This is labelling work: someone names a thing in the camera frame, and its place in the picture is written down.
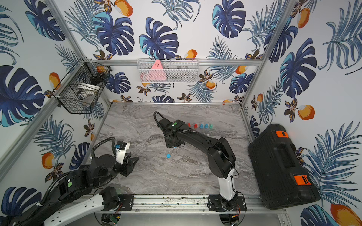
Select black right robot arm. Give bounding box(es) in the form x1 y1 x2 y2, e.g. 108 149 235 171
157 118 238 212

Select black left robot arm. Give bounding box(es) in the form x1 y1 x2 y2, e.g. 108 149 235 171
1 154 139 226

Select pink triangular object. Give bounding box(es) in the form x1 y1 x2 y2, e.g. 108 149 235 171
146 59 167 82

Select black plastic tool case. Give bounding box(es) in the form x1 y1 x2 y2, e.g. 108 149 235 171
248 124 321 210

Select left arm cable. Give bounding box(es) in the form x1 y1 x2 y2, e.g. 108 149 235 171
90 137 117 159

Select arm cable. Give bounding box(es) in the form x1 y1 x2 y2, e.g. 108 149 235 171
153 111 165 126
90 137 117 159

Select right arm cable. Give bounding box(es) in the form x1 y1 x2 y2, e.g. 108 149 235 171
153 111 165 126

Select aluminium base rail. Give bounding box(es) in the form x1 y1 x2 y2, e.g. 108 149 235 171
56 193 286 214

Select clear wall shelf basket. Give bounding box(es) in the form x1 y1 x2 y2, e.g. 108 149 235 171
137 58 200 83

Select white items in wire basket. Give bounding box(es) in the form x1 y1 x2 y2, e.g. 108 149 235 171
76 83 100 104

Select black wire basket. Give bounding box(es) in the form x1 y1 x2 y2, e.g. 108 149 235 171
51 58 112 114

